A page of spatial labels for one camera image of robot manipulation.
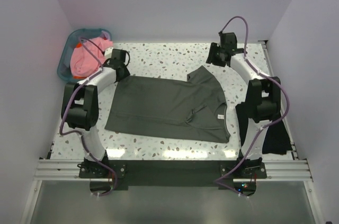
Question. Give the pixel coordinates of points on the black folded t-shirt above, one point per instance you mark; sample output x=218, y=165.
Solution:
x=277, y=140

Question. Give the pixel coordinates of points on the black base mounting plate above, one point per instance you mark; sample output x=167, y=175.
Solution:
x=178, y=173

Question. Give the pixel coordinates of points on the teal laundry basket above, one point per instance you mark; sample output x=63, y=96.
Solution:
x=63, y=69

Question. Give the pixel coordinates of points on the aluminium frame rail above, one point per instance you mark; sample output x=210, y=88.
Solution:
x=276, y=170

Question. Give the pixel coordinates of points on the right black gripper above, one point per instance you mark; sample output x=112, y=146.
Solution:
x=214, y=47

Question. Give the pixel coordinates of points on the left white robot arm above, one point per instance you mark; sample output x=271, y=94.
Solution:
x=80, y=108

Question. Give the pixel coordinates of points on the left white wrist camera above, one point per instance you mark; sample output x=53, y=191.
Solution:
x=108, y=52

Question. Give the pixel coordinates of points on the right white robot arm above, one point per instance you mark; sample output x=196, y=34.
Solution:
x=263, y=97

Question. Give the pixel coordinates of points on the pink t-shirt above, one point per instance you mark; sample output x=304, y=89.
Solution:
x=90, y=64

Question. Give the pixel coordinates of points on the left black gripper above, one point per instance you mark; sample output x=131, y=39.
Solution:
x=126, y=72

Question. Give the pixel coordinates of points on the dark green t-shirt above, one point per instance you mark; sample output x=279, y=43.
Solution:
x=167, y=108

